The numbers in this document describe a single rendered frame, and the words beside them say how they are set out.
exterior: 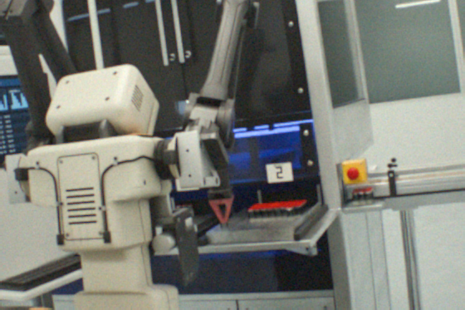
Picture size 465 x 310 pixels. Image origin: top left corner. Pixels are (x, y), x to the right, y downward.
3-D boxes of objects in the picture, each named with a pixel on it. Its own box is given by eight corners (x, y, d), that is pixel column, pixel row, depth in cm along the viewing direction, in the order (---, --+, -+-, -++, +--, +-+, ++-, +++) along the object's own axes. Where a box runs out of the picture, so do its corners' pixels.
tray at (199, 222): (169, 217, 233) (168, 209, 233) (234, 213, 224) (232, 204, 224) (125, 239, 201) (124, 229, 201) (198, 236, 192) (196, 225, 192)
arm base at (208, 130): (162, 144, 128) (216, 137, 125) (171, 118, 134) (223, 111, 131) (176, 173, 134) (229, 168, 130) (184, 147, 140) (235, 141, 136)
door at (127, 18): (80, 140, 235) (61, -10, 232) (190, 125, 219) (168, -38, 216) (80, 140, 235) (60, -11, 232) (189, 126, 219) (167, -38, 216)
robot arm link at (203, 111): (188, 123, 133) (212, 127, 132) (198, 93, 140) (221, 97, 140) (186, 154, 139) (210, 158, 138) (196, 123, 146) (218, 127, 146)
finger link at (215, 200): (237, 218, 185) (232, 187, 184) (235, 223, 178) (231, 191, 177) (214, 220, 186) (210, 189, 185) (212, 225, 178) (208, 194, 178)
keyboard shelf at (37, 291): (67, 259, 228) (66, 253, 228) (122, 262, 214) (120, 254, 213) (-32, 297, 190) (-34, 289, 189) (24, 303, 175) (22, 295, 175)
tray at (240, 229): (246, 218, 211) (244, 208, 211) (320, 212, 201) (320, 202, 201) (208, 243, 179) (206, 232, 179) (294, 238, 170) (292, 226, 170)
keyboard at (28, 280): (84, 255, 220) (82, 248, 219) (112, 256, 212) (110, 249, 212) (-5, 289, 185) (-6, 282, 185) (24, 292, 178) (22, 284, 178)
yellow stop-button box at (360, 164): (347, 181, 208) (345, 159, 207) (369, 179, 205) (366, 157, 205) (344, 184, 201) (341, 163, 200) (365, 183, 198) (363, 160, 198)
